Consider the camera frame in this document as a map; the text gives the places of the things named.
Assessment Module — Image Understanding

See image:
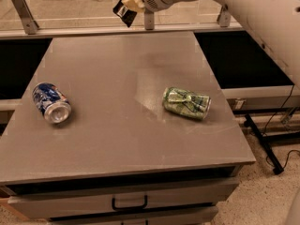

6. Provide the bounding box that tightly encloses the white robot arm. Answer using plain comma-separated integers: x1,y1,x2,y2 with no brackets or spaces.
122,0,300,87

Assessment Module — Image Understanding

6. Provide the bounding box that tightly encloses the crushed green soda can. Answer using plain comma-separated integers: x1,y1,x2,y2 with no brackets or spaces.
162,87,211,120

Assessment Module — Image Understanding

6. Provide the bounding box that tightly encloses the blue soda can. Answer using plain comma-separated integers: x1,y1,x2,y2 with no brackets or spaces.
32,82,71,124

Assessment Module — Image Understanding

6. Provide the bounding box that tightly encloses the grey upper drawer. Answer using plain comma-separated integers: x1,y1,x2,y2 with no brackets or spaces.
8,177,238,218

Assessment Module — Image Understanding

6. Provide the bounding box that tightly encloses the grey drawer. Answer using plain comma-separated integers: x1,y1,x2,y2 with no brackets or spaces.
50,206,218,225
8,177,238,218

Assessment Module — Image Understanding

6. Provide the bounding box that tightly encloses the grey lower drawer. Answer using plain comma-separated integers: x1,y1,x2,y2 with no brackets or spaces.
50,206,218,225

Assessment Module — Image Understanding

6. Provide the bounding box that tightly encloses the black metal floor bar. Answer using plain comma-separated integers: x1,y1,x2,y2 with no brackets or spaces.
244,114,284,175

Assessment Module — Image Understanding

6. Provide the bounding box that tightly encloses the middle metal railing bracket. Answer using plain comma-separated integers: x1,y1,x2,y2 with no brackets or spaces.
144,10,155,30

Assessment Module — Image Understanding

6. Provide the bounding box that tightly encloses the left metal railing bracket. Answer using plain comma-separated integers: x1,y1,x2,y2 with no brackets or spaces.
11,0,39,35

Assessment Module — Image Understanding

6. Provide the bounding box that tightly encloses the black floor cable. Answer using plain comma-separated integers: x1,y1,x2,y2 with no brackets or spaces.
262,84,300,169

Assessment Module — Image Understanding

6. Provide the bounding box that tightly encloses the black upper drawer handle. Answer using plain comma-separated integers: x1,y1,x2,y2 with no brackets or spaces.
111,195,148,211

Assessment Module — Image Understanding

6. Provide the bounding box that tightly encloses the black drawer handle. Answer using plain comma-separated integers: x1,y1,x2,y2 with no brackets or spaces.
111,195,148,211
120,219,149,225

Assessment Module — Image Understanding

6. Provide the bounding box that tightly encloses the black lower drawer handle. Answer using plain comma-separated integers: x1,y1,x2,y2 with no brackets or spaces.
120,219,149,225

